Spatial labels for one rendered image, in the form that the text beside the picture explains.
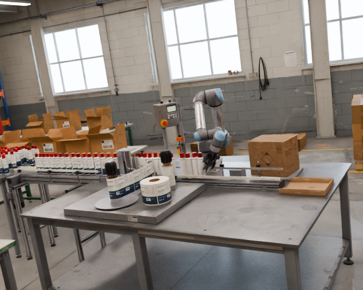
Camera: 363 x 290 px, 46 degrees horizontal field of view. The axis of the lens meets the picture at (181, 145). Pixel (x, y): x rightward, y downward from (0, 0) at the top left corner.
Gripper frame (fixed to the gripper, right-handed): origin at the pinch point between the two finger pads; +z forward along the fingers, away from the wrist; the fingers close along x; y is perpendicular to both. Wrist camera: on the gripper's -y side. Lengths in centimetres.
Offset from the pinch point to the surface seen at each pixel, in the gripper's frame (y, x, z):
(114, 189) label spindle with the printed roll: 64, -36, 14
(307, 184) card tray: -6, 70, -29
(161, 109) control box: 0, -54, -27
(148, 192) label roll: 61, -12, 2
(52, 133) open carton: -109, -252, 129
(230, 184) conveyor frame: 6.0, 22.6, -4.3
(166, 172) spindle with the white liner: 32.6, -17.2, -0.4
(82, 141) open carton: -94, -191, 104
